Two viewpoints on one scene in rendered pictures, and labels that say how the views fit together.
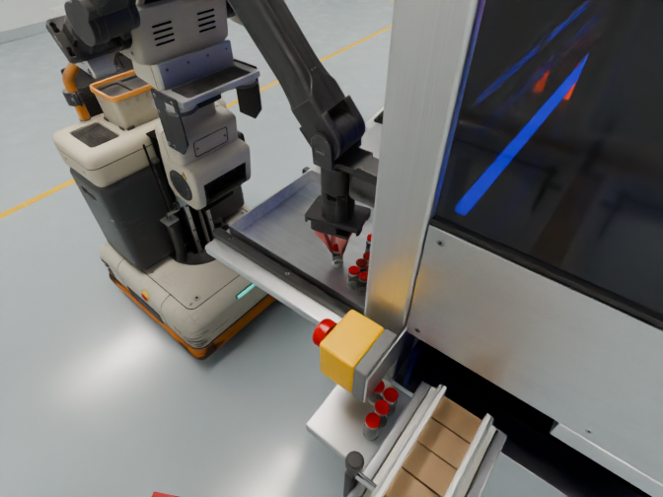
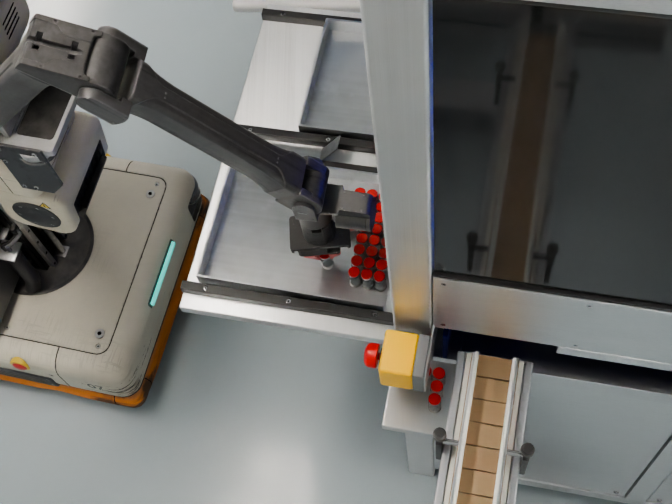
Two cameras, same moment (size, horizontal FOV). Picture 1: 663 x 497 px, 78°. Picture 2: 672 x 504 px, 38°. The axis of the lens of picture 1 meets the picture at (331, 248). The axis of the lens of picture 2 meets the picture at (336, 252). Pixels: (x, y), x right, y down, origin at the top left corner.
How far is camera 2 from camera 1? 1.06 m
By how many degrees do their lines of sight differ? 20
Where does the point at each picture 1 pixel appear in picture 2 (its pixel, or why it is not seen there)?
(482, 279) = (478, 295)
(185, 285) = (70, 323)
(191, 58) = not seen: hidden behind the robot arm
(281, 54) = (250, 165)
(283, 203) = (226, 212)
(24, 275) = not seen: outside the picture
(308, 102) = (284, 188)
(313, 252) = (296, 262)
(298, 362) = (268, 344)
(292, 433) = (309, 433)
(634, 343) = (569, 305)
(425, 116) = (415, 242)
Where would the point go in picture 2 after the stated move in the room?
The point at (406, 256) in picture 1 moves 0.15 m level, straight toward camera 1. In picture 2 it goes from (421, 292) to (446, 387)
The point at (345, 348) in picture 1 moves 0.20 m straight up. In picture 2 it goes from (399, 364) to (394, 315)
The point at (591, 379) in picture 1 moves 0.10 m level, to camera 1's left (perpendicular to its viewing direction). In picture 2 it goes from (560, 323) to (501, 353)
